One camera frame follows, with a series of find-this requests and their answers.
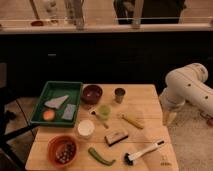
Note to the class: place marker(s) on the green pepper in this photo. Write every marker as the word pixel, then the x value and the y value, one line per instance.
pixel 92 151

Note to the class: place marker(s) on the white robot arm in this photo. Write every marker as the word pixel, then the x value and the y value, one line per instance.
pixel 186 84

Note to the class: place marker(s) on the purple bowl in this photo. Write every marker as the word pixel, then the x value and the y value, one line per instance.
pixel 91 94

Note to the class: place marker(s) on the orange bowl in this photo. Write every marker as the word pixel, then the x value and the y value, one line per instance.
pixel 62 151

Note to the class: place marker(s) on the metal cup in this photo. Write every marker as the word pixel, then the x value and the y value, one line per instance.
pixel 119 95

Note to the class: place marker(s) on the light green cup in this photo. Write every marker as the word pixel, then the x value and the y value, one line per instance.
pixel 104 111

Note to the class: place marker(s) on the grey blue sponge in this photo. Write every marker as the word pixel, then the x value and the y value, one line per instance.
pixel 69 112

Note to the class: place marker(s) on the white round container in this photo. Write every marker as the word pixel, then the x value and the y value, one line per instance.
pixel 85 128

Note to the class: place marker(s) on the black wooden block eraser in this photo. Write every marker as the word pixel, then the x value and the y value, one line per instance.
pixel 115 137

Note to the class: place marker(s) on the green plastic tray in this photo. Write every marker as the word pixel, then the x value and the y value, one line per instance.
pixel 54 89

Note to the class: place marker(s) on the orange peach fruit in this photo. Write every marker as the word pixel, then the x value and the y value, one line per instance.
pixel 48 115

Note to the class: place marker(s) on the white black dish brush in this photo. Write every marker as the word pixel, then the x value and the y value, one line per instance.
pixel 130 158

